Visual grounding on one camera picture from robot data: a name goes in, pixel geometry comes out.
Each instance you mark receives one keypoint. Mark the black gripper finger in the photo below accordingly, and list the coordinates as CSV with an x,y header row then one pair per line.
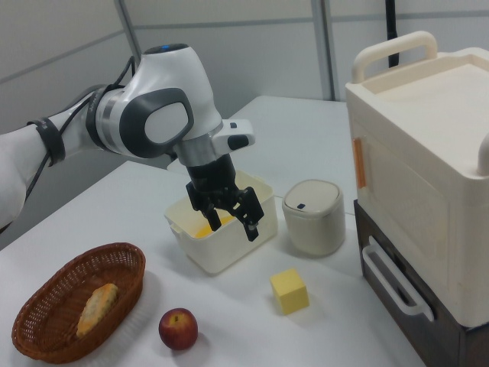
x,y
249,214
211,218

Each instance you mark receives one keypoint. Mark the small cream trash can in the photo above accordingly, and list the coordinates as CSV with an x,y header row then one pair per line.
x,y
313,225

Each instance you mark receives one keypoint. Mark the seeded bread slice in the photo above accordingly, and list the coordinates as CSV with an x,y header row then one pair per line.
x,y
95,309

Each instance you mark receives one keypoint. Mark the cream plastic cabinet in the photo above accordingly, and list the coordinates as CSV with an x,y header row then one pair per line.
x,y
420,134

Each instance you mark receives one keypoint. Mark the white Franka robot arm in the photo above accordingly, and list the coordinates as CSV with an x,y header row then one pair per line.
x,y
160,88

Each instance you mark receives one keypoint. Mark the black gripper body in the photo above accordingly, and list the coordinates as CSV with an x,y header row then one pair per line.
x,y
212,172

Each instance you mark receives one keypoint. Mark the yellow cube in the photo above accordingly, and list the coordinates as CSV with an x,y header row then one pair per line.
x,y
290,292

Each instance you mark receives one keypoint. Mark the black background pole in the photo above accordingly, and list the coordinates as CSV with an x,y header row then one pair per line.
x,y
391,34

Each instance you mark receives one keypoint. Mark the red apple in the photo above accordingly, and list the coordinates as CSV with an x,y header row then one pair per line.
x,y
178,329

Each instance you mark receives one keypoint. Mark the brown wicker basket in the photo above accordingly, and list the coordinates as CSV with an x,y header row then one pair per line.
x,y
49,290

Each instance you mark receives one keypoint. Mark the white plastic open bin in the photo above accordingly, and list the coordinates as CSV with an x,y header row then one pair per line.
x,y
229,248

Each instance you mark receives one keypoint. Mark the yellow piece inside bin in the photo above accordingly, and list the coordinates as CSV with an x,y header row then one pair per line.
x,y
203,232

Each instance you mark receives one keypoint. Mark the dark wooden drawer box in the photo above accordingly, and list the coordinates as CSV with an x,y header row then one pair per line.
x,y
439,336

